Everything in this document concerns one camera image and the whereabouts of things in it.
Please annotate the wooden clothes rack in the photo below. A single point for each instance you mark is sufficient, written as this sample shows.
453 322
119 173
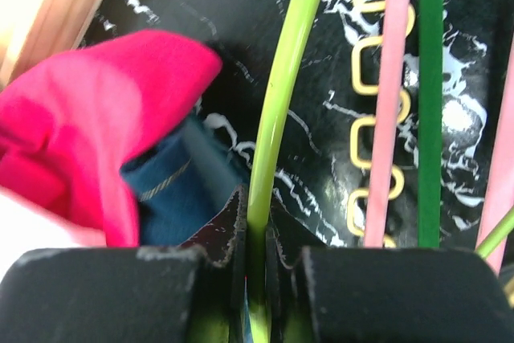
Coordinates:
33 30

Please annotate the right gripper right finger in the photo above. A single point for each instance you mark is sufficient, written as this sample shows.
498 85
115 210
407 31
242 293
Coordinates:
339 294

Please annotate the lime green hanger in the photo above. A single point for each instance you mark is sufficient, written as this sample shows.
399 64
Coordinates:
284 70

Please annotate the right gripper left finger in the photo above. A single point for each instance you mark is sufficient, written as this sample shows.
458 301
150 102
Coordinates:
190 293

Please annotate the pink red t-shirt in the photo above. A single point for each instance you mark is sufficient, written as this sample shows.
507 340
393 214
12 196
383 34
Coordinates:
70 123

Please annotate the blue denim garment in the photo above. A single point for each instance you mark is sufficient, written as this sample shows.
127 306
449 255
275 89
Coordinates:
181 183

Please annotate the white shirt hanger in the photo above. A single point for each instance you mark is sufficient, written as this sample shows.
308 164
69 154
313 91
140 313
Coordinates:
497 215

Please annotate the cream wavy skirt hanger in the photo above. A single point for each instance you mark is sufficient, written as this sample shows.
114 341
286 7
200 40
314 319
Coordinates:
372 137

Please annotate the white garment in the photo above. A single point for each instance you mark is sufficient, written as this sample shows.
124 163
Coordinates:
26 226

